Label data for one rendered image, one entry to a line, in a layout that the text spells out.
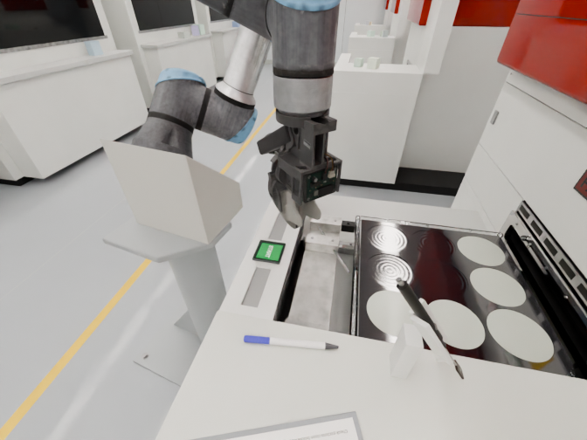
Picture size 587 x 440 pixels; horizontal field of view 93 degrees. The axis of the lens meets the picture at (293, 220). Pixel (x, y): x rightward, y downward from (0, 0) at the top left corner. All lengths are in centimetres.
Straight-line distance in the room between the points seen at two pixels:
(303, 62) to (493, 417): 48
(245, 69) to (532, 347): 83
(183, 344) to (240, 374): 119
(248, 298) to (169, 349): 115
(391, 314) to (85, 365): 152
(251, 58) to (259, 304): 59
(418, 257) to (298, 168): 42
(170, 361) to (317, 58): 146
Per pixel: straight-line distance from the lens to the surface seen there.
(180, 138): 80
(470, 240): 82
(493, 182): 105
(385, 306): 59
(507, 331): 66
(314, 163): 37
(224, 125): 83
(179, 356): 160
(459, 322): 63
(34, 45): 381
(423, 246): 75
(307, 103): 36
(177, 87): 83
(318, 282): 63
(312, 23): 35
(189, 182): 72
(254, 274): 55
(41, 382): 186
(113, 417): 161
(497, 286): 73
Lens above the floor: 137
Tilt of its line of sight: 38 degrees down
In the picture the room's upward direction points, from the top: straight up
